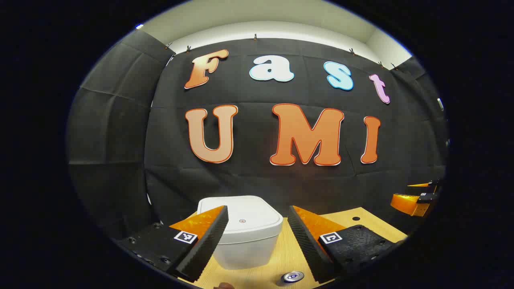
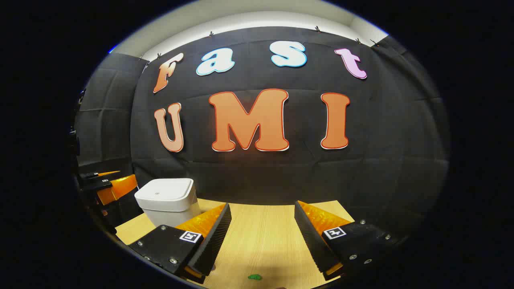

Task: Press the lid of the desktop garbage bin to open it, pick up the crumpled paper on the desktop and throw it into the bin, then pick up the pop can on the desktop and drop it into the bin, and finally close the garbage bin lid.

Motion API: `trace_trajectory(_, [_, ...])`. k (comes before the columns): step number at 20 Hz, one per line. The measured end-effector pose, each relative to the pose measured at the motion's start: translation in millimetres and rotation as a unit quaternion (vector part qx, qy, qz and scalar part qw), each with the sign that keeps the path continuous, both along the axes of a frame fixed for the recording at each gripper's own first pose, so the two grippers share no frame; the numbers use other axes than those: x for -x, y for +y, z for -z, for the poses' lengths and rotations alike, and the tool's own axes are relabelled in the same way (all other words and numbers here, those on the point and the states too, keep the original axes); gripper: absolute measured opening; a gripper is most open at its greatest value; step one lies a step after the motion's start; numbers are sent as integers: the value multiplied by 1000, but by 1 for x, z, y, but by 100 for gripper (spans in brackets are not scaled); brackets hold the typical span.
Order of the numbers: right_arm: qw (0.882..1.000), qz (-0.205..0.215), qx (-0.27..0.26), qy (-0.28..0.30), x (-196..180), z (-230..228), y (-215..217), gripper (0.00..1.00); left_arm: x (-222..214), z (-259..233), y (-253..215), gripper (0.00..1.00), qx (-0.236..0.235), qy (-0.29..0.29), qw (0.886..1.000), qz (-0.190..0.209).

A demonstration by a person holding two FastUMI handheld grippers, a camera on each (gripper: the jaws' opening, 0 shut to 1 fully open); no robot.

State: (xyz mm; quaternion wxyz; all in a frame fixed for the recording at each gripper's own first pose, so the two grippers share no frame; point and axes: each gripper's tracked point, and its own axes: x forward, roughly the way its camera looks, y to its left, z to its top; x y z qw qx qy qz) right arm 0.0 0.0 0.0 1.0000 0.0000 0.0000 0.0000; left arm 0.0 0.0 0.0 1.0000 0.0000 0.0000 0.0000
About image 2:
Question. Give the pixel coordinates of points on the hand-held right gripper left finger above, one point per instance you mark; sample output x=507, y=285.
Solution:
x=213, y=241

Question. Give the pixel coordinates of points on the green paper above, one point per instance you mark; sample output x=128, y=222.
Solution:
x=254, y=277

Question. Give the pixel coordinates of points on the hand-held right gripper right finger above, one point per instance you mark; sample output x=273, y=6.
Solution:
x=311, y=237

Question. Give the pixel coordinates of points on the black backdrop cloth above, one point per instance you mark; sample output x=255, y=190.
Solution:
x=281, y=176

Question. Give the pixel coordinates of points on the white desktop garbage bin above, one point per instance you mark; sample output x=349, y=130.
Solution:
x=164, y=196

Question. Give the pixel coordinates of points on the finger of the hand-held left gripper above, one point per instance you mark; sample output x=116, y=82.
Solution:
x=96, y=175
x=118, y=186

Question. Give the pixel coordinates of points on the wooden desktop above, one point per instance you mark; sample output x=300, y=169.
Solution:
x=261, y=237

